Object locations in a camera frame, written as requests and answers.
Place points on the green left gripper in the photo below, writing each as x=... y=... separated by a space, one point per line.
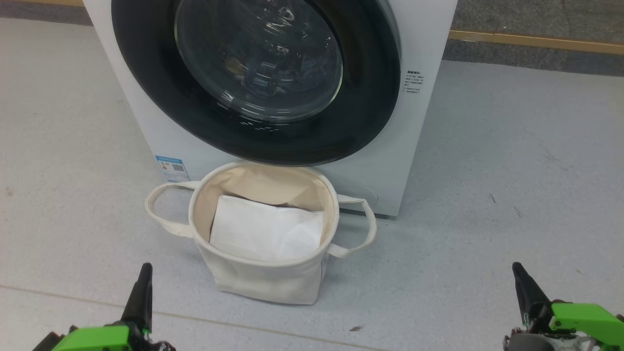
x=92 y=340

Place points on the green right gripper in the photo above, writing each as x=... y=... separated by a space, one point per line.
x=585 y=321

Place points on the round black glass washer door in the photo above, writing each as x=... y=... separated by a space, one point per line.
x=370 y=97

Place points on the cream fabric laundry basket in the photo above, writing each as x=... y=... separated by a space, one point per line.
x=263 y=285

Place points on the white front-load washing machine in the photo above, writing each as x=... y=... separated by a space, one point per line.
x=419 y=146

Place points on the blue energy label sticker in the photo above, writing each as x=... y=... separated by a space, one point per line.
x=171 y=169

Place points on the white flat pad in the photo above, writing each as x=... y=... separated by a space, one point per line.
x=263 y=229

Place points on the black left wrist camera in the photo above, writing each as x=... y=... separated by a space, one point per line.
x=48 y=342

